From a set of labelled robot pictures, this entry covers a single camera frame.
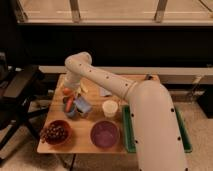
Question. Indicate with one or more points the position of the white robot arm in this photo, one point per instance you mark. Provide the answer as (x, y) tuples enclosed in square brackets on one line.
[(159, 145)]

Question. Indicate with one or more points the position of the green plastic tray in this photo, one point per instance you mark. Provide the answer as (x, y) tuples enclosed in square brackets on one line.
[(129, 136)]

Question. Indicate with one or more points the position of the orange fruit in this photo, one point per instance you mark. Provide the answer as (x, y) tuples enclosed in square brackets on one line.
[(67, 91)]

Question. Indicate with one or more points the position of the purple bowl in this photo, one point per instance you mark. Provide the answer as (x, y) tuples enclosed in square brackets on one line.
[(104, 134)]

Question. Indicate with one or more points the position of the black office chair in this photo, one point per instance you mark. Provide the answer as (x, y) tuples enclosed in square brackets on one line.
[(17, 90)]

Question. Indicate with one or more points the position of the dark grape bunch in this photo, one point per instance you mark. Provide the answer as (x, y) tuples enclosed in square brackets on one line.
[(53, 132)]

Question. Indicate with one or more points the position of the red bowl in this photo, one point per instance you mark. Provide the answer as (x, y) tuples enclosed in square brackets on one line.
[(66, 126)]

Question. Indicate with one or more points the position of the white plastic cup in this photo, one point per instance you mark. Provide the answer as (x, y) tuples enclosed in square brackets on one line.
[(110, 108)]

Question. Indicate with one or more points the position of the dark blue bowl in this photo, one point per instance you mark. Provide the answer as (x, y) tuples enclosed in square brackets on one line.
[(73, 111)]

